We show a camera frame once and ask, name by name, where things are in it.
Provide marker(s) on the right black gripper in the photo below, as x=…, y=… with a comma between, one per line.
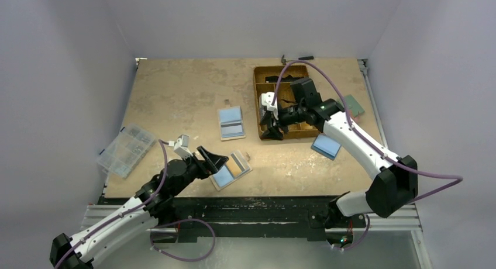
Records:
x=274, y=120

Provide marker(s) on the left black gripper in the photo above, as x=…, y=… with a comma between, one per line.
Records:
x=201, y=160

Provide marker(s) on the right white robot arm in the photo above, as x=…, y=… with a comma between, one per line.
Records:
x=395, y=182

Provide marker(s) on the black front rail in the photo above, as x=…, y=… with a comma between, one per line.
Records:
x=261, y=216

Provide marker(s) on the clear plastic screw box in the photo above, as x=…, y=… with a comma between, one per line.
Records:
x=127, y=149

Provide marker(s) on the black object in tray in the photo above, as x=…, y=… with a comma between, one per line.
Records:
x=277, y=79

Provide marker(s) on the hammer with black handle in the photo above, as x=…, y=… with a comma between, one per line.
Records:
x=285, y=61

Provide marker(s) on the woven wicker tray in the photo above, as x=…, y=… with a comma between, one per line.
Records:
x=285, y=95

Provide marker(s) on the open beige card holder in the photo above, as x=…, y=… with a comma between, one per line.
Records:
x=230, y=120

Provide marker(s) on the blue card holder front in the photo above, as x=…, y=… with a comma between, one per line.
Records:
x=326, y=146

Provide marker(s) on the gold striped card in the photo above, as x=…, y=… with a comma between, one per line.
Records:
x=237, y=165

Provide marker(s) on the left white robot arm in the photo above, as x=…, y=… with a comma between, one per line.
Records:
x=151, y=208

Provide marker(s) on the beige snap card holder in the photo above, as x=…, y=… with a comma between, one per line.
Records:
x=223, y=177

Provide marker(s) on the green card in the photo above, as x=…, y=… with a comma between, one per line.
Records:
x=353, y=107

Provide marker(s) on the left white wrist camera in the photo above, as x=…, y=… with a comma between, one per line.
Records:
x=180, y=146

